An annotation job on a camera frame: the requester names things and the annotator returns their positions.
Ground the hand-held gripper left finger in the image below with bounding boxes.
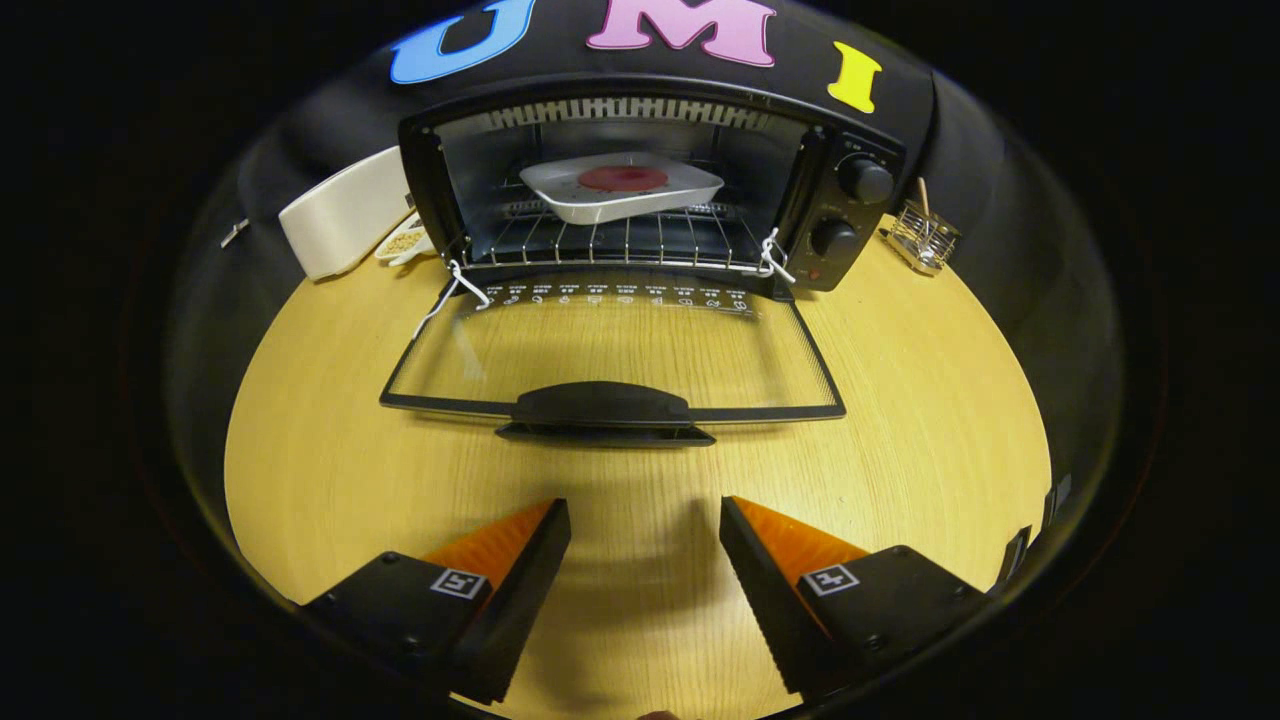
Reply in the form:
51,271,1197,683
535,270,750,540
300,497,573,706

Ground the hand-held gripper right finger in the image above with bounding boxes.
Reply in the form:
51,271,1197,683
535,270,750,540
718,495,991,701

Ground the black toaster oven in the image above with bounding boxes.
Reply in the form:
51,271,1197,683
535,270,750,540
379,78,907,448

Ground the white square plate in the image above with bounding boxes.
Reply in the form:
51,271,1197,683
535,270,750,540
519,152,725,226

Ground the pink round ham slice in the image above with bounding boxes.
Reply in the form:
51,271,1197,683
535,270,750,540
577,165,670,193

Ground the white boxy toaster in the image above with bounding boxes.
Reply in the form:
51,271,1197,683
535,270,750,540
278,146,416,282

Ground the small white dish of seeds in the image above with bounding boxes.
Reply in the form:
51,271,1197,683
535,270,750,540
375,222,437,267

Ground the black backdrop cloth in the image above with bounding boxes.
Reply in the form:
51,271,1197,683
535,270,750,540
165,0,1126,481

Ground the metal wire rack holder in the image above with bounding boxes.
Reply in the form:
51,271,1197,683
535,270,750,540
880,198,962,277

